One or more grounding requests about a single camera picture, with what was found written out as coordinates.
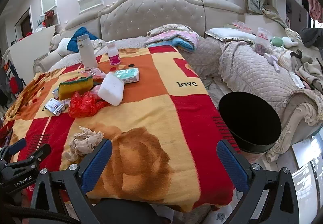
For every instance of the folded pink blue blankets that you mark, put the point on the folded pink blue blankets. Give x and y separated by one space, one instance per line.
177 35

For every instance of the beige tufted sofa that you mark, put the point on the beige tufted sofa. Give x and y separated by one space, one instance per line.
128 21

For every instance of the white fringed pillow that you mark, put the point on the white fringed pillow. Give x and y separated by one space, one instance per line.
229 34

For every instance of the yellow green scrub sponge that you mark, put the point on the yellow green scrub sponge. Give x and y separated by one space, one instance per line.
81 85

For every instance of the white foam block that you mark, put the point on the white foam block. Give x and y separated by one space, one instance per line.
111 89

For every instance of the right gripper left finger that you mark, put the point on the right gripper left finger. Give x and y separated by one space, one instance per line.
60 196

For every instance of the green white plush toy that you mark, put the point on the green white plush toy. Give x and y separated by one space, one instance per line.
283 42

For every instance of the pink hanging clothes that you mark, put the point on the pink hanging clothes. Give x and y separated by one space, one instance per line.
315 10

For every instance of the red plastic bag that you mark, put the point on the red plastic bag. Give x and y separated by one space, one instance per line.
85 105

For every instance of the clear bag of snacks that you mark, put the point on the clear bag of snacks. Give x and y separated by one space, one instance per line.
262 41

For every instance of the black round trash bin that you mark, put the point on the black round trash bin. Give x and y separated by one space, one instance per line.
253 123

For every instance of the purple lint roller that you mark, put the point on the purple lint roller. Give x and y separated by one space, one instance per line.
272 61

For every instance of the red orange love blanket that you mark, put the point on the red orange love blanket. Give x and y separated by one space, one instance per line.
164 133

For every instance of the grey quilted sofa cover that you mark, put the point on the grey quilted sofa cover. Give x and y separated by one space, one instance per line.
243 70

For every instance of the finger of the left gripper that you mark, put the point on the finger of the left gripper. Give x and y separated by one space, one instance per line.
39 155
15 148

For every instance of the white cabinet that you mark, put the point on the white cabinet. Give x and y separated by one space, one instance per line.
23 53

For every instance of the teal tissue pack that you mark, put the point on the teal tissue pack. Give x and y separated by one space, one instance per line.
128 75

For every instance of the pile of grey clothes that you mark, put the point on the pile of grey clothes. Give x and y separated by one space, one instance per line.
309 68

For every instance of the white pink-label bottle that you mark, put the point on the white pink-label bottle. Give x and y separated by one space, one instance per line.
113 53

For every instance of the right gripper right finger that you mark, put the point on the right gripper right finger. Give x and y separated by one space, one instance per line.
267 196

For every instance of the clear pink wrapper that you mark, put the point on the clear pink wrapper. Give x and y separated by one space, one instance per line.
95 73

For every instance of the white blue medicine box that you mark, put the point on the white blue medicine box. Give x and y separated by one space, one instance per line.
55 107

